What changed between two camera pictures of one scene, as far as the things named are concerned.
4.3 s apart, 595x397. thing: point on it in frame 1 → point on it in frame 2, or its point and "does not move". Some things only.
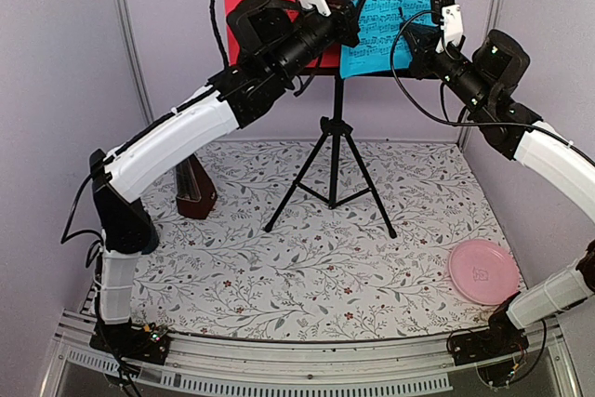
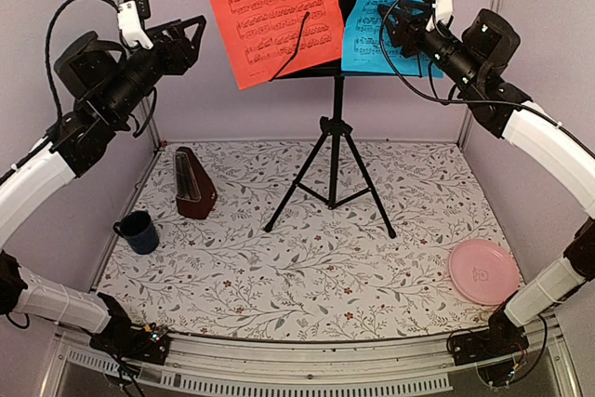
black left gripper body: (346, 33) → (172, 63)
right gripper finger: (420, 38) → (405, 9)
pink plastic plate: (484, 271) does not move
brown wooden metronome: (196, 194) does not move
